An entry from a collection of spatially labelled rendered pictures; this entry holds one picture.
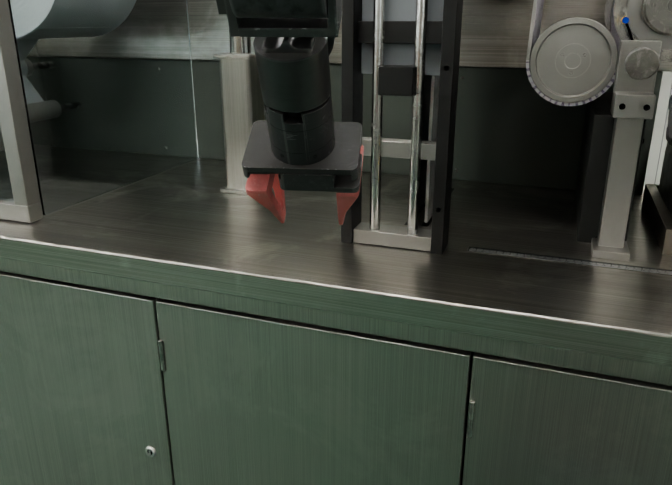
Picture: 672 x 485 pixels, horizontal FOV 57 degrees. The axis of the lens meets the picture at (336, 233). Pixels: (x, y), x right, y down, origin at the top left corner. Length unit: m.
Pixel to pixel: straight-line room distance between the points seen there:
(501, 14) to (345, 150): 0.82
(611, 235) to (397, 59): 0.41
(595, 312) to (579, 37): 0.41
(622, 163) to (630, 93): 0.10
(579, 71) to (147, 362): 0.81
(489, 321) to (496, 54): 0.69
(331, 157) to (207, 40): 1.03
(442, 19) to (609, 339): 0.47
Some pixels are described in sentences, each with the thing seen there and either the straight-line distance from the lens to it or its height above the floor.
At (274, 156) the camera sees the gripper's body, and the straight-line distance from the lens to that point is 0.55.
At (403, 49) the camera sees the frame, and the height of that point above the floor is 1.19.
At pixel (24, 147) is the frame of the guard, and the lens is 1.16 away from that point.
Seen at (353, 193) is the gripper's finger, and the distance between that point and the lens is 0.54.
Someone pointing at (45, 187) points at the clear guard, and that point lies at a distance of 1.21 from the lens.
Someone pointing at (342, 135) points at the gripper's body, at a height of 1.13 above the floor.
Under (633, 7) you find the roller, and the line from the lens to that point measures 0.99.
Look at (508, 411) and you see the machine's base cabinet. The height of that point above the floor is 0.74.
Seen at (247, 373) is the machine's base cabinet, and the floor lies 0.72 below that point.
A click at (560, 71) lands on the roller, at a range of 0.99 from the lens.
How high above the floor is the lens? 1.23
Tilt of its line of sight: 19 degrees down
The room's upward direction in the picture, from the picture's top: straight up
